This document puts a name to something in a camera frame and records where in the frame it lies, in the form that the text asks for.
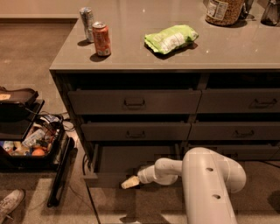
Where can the orange soda can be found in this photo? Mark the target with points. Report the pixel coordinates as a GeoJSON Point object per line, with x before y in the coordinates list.
{"type": "Point", "coordinates": [101, 39]}

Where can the silver soda can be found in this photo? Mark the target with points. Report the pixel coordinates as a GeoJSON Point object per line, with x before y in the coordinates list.
{"type": "Point", "coordinates": [87, 19]}

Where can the clear jar of nuts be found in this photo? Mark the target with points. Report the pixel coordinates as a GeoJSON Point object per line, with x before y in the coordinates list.
{"type": "Point", "coordinates": [223, 12]}

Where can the dark object top right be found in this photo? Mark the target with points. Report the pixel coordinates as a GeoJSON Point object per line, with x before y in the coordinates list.
{"type": "Point", "coordinates": [271, 13]}

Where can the black bin of groceries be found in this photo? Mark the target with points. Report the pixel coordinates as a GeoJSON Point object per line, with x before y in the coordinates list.
{"type": "Point", "coordinates": [45, 133]}

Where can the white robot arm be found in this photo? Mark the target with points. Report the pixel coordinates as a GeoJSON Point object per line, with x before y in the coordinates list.
{"type": "Point", "coordinates": [208, 178]}

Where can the black tray on cart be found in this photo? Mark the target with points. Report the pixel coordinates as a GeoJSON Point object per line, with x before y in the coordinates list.
{"type": "Point", "coordinates": [23, 97]}

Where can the grey drawer cabinet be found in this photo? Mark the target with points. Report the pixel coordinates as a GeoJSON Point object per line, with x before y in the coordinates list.
{"type": "Point", "coordinates": [244, 56]}

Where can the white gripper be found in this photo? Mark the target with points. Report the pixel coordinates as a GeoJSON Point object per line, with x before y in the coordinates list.
{"type": "Point", "coordinates": [143, 176]}

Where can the green chip bag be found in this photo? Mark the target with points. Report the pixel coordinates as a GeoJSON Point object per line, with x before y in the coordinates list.
{"type": "Point", "coordinates": [171, 39]}

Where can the black cart frame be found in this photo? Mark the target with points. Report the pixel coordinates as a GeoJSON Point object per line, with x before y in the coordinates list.
{"type": "Point", "coordinates": [15, 123]}

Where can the orange fruit in bin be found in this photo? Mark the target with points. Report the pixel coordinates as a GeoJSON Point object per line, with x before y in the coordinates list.
{"type": "Point", "coordinates": [38, 153]}

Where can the white sneaker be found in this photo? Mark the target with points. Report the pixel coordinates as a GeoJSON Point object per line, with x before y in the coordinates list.
{"type": "Point", "coordinates": [10, 203]}

